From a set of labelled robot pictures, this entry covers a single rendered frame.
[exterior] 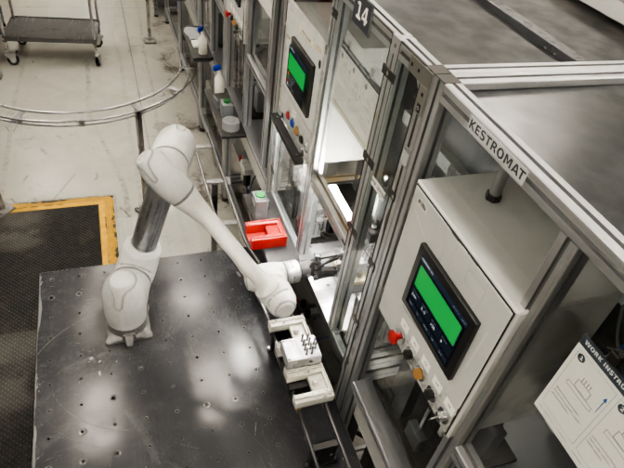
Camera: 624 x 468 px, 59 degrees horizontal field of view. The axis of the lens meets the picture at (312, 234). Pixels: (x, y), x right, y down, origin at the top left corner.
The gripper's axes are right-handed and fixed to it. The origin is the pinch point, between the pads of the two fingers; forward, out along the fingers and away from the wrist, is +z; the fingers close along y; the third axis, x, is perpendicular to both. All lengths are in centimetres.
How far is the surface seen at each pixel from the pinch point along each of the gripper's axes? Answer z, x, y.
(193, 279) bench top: -58, 35, -32
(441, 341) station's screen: -13, -78, 54
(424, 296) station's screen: -13, -67, 58
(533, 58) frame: 29, -29, 96
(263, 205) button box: -23.3, 43.0, -1.8
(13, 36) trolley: -163, 402, -67
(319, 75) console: -9, 22, 69
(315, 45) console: -9, 29, 76
